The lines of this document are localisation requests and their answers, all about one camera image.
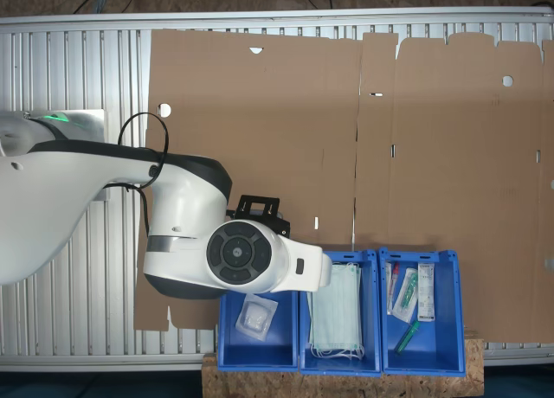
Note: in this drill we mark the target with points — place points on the white cotton packet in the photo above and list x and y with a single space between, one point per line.
255 320

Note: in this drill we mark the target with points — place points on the brown cardboard sheet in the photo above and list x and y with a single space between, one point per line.
467 177
281 112

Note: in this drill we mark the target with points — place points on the pale face mask stack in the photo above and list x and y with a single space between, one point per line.
335 320

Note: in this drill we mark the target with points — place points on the blue plastic storage bin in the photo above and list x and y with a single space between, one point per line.
259 350
370 307
446 307

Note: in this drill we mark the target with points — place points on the red capped tube packet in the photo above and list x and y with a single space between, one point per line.
391 294

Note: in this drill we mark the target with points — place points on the green syringe in clear packet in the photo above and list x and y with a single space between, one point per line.
407 294

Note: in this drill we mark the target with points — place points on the white printed flat packet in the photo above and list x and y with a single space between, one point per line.
426 294

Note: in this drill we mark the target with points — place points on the loose green syringe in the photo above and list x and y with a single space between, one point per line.
409 335

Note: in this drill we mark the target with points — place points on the chipboard wood block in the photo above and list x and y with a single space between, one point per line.
346 387

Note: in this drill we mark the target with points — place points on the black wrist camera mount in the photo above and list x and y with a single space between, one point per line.
272 222

